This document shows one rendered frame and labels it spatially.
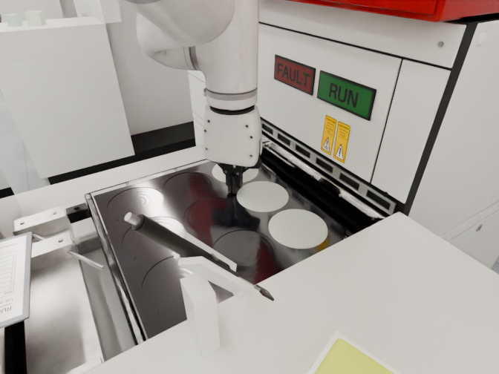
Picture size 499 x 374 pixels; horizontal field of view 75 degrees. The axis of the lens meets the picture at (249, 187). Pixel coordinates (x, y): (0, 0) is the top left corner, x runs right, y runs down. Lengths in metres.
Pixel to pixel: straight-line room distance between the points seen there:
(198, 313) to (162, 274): 0.22
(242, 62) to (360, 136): 0.22
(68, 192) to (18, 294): 0.46
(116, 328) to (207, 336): 0.26
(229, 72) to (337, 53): 0.17
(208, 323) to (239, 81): 0.34
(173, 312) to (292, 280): 0.16
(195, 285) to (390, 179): 0.35
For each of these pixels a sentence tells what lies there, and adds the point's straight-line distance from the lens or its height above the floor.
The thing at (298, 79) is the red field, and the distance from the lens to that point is 0.64.
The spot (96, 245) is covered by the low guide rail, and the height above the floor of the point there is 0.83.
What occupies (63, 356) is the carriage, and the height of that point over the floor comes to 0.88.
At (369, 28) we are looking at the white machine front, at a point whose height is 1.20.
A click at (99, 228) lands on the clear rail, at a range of 0.61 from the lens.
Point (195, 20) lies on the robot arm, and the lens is 0.34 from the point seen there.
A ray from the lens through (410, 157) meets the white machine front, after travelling 0.51.
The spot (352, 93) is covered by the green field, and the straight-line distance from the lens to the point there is 0.55.
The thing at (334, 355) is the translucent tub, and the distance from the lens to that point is 0.28.
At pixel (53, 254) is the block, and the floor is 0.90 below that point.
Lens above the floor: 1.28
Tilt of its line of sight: 35 degrees down
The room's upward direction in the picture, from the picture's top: straight up
